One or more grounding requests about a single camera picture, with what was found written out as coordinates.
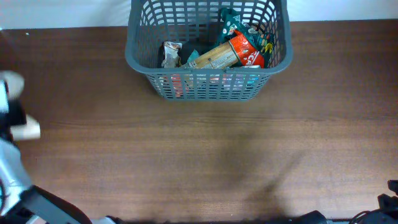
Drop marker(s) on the Kleenex tissue multipack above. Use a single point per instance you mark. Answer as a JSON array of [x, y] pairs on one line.
[[227, 83]]

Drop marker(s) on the teal small sachet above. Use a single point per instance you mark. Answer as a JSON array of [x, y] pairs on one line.
[[193, 56]]

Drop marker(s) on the brown snack bag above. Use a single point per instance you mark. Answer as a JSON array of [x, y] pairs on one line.
[[171, 56]]

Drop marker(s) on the orange spaghetti packet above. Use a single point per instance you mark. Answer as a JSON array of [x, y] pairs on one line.
[[221, 57]]

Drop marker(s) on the green Nescafe coffee bag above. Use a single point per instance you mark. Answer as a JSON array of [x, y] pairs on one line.
[[252, 47]]

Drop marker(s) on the beige packet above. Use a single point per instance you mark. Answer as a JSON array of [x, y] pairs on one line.
[[23, 126]]

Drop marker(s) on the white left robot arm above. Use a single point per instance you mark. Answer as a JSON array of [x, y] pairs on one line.
[[21, 200]]

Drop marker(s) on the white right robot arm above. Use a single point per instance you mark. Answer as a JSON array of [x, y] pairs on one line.
[[385, 214]]

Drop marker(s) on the grey plastic basket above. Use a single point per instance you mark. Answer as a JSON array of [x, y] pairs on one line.
[[196, 25]]

